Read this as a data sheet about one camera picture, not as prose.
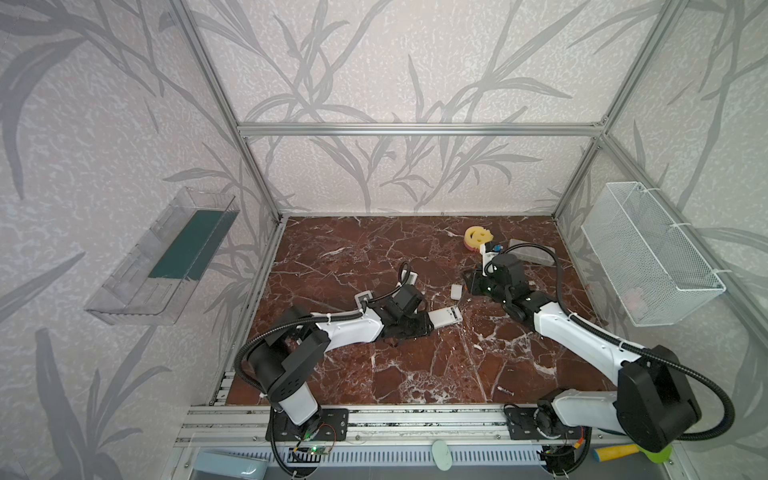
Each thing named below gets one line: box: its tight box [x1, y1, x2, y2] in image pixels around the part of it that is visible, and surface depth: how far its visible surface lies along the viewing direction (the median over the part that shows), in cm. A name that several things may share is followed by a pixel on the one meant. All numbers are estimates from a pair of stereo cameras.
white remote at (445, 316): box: [428, 306, 463, 329], surface depth 93 cm
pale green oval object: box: [431, 440, 454, 471], surface depth 70 cm
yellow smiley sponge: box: [464, 226, 493, 251], surface depth 113 cm
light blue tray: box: [193, 450, 269, 480], surface depth 68 cm
